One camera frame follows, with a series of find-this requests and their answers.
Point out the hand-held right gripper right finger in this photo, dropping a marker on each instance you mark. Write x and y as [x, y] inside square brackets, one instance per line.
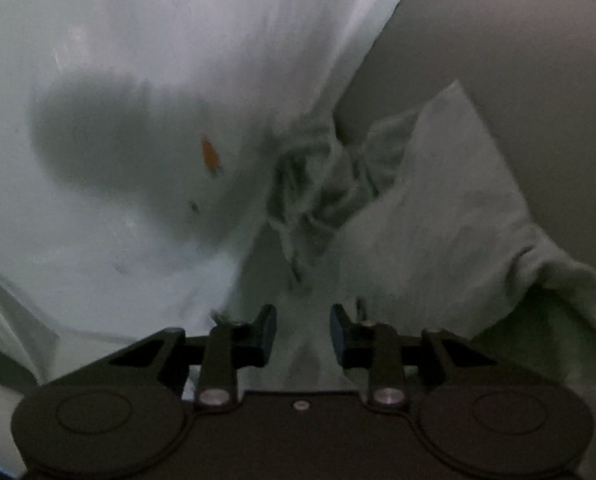
[339, 335]

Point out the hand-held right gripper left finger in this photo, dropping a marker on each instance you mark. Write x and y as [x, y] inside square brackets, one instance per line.
[265, 332]

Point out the pale green garment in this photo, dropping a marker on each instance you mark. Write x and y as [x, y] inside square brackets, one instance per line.
[443, 210]

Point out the carrot printed backdrop sheet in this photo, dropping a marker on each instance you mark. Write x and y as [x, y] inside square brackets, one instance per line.
[128, 60]

